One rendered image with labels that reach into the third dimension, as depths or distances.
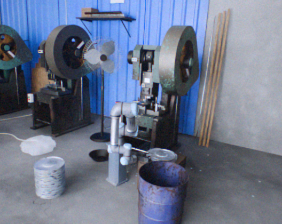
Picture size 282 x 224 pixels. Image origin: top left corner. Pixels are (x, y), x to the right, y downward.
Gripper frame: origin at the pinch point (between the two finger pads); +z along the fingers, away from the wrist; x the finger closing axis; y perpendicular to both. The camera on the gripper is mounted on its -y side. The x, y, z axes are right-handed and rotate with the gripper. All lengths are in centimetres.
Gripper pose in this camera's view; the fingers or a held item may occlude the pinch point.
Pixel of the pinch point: (151, 156)
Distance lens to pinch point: 244.2
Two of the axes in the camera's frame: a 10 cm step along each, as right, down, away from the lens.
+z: 7.5, -0.4, 6.6
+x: -1.2, 9.7, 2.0
